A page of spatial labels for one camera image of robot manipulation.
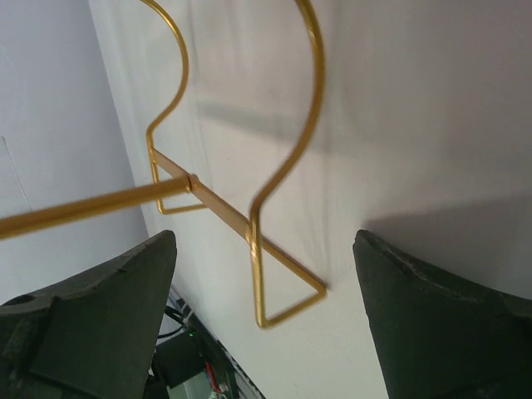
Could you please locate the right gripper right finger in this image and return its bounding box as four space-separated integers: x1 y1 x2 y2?
352 229 531 398

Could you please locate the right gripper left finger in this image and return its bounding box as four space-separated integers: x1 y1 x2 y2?
1 230 177 398

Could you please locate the left green led board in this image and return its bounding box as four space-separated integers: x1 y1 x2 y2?
151 318 225 393

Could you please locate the gold wire glass rack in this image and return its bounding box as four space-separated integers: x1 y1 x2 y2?
1 1 327 329

